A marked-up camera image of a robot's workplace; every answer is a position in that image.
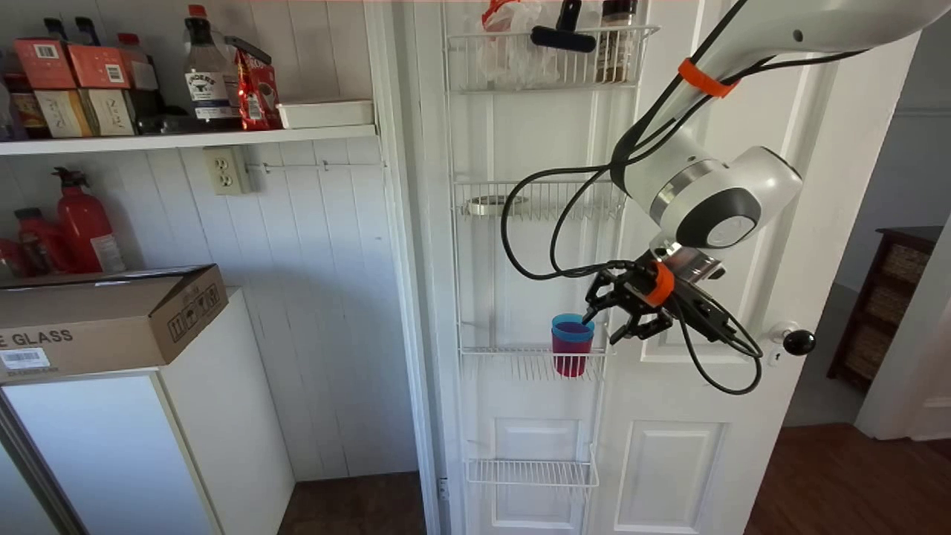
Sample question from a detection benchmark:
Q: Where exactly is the flat white box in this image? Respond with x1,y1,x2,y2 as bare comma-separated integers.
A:
275,99,376,134

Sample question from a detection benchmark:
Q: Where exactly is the white cabinet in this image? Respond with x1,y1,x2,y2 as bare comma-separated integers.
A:
0,288,300,535

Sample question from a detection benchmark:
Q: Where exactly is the dark brush in basket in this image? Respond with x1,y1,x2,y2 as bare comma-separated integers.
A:
597,0,638,85

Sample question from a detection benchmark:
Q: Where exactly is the orange velcro cable strap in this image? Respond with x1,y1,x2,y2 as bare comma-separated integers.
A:
642,259,681,311
673,56,742,100

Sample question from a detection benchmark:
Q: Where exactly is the white wall shelf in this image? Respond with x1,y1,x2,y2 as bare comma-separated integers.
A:
0,123,381,161

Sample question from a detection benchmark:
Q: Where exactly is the cream wall outlet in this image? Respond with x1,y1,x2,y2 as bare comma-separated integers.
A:
205,146,251,197

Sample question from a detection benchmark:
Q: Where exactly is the red fire extinguisher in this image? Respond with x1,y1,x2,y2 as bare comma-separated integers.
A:
49,164,126,276

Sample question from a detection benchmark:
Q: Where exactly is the red snack bag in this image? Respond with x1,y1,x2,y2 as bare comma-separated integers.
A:
229,35,285,134

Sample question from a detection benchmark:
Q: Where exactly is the white panel door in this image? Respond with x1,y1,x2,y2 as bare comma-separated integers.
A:
394,0,924,535

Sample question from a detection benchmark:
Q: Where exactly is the dark wooden dresser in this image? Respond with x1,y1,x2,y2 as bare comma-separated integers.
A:
825,227,944,396

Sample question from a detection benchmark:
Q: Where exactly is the red and white packet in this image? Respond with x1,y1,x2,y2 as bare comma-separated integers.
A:
479,0,522,38

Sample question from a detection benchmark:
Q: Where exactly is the beige carton box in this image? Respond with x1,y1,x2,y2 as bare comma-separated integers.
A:
82,85,140,140
31,90,98,140

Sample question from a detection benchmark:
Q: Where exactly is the small red bottle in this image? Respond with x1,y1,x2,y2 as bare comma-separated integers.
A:
12,204,69,279

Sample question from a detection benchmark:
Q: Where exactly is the black round door knob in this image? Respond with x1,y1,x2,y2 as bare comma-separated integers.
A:
782,326,819,359

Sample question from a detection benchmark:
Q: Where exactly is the orange carton box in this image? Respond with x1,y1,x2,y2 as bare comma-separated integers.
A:
66,42,135,91
8,38,79,96

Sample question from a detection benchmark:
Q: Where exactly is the red plastic cup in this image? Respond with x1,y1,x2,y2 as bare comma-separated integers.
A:
548,343,593,380

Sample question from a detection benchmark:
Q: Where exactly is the black handled squeegee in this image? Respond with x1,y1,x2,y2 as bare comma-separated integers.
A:
529,0,599,56

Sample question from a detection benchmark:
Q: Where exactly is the clear bottle with red cap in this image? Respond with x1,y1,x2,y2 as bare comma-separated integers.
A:
181,4,241,129

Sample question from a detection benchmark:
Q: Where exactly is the brown cardboard box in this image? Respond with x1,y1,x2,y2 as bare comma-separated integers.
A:
0,261,235,390

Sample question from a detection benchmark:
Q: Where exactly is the blue plastic cup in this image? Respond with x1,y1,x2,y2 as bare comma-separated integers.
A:
548,311,597,353

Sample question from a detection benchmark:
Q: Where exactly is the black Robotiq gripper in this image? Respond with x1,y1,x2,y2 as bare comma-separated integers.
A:
583,247,725,347

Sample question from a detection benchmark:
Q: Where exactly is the white wire door rack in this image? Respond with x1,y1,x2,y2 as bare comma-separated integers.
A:
439,0,663,535

